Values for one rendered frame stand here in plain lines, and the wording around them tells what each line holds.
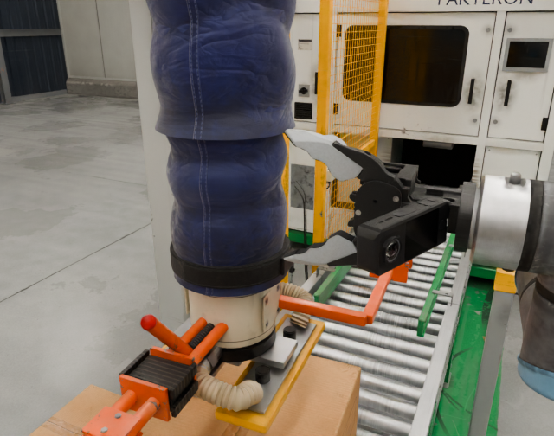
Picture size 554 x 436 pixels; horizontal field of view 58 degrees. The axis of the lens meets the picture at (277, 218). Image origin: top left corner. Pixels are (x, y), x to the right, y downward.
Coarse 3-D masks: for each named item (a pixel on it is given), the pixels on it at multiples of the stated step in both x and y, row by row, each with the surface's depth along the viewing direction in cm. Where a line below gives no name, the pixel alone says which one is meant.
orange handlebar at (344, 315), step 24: (384, 288) 103; (312, 312) 96; (336, 312) 94; (360, 312) 94; (192, 336) 87; (216, 336) 87; (120, 408) 71; (144, 408) 70; (96, 432) 66; (120, 432) 66
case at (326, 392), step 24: (312, 360) 130; (312, 384) 121; (336, 384) 121; (192, 408) 113; (288, 408) 113; (312, 408) 113; (336, 408) 113; (144, 432) 107; (168, 432) 107; (192, 432) 107; (216, 432) 107; (240, 432) 107; (288, 432) 107; (312, 432) 107; (336, 432) 107
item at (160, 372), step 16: (144, 352) 80; (160, 352) 80; (176, 352) 79; (128, 368) 76; (144, 368) 78; (160, 368) 78; (176, 368) 78; (192, 368) 76; (128, 384) 74; (144, 384) 72; (160, 384) 74; (176, 384) 73; (192, 384) 78; (144, 400) 74; (160, 400) 72; (176, 400) 75; (160, 416) 73; (176, 416) 74
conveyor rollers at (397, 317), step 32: (352, 288) 245; (416, 288) 249; (448, 288) 244; (320, 320) 217; (384, 320) 222; (416, 320) 217; (320, 352) 198; (352, 352) 202; (384, 352) 197; (416, 352) 199; (384, 384) 180; (416, 384) 183; (384, 416) 164
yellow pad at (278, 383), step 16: (288, 320) 112; (288, 336) 103; (304, 336) 106; (320, 336) 110; (304, 352) 102; (256, 368) 93; (272, 368) 96; (288, 368) 96; (272, 384) 92; (288, 384) 93; (272, 400) 89; (224, 416) 86; (240, 416) 85; (256, 416) 85; (272, 416) 86
